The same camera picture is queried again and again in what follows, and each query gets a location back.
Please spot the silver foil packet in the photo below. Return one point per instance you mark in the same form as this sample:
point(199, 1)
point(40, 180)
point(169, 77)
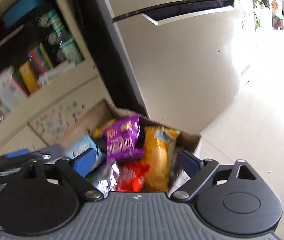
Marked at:
point(110, 174)

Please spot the white paper box on shelf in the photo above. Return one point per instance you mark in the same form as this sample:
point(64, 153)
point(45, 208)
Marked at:
point(11, 92)

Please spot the green snack packet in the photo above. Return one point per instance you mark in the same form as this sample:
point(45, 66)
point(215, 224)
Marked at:
point(94, 177)

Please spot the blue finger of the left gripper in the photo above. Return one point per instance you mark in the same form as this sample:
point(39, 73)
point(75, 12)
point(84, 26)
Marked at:
point(17, 153)

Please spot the red crispy noodle snack bag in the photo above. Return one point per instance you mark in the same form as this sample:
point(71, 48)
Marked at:
point(132, 176)

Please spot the cream cabinet with stickers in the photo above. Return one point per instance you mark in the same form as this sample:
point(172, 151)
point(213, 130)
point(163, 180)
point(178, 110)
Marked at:
point(48, 79)

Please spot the orange yellow snack bag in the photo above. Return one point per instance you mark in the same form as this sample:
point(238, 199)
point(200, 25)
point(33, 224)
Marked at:
point(159, 147)

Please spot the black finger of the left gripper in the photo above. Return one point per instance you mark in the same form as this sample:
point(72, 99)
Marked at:
point(45, 155)

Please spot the yellow box on shelf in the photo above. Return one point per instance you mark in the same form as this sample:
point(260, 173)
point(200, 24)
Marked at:
point(29, 77)

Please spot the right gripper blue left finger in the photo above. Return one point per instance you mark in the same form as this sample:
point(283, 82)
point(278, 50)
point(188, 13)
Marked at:
point(74, 171)

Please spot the white refrigerator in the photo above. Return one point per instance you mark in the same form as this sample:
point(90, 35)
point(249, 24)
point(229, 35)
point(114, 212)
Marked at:
point(184, 57)

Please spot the green bottle on shelf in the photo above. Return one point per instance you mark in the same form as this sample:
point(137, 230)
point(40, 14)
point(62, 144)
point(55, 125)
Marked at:
point(67, 43)

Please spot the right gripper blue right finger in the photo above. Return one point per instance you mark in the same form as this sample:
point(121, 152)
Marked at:
point(201, 173)

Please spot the purple noodle snack bag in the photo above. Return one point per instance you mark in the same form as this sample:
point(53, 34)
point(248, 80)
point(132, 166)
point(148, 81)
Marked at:
point(121, 140)

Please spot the small yellow snack packet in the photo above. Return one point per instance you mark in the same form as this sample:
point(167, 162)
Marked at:
point(99, 132)

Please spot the cardboard milk box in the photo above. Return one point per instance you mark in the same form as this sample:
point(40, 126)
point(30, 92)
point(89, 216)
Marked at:
point(103, 111)

